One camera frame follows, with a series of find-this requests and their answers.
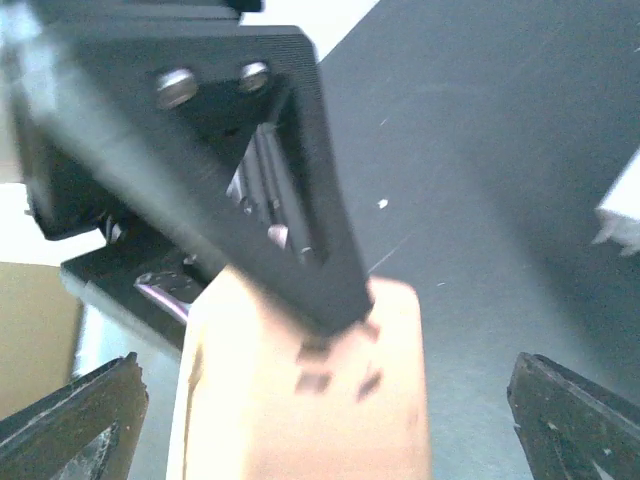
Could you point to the beige cube plug adapter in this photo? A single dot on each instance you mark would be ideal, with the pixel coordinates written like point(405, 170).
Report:
point(258, 399)

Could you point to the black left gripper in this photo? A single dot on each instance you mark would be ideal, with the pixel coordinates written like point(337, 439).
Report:
point(81, 175)

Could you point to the white usb wall charger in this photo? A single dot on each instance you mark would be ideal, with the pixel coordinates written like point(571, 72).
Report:
point(618, 211)

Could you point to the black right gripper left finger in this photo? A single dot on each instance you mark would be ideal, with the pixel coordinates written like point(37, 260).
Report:
point(88, 429)

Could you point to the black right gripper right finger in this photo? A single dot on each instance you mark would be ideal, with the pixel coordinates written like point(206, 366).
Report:
point(570, 427)

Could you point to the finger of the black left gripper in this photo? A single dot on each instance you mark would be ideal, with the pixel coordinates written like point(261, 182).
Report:
point(248, 101)

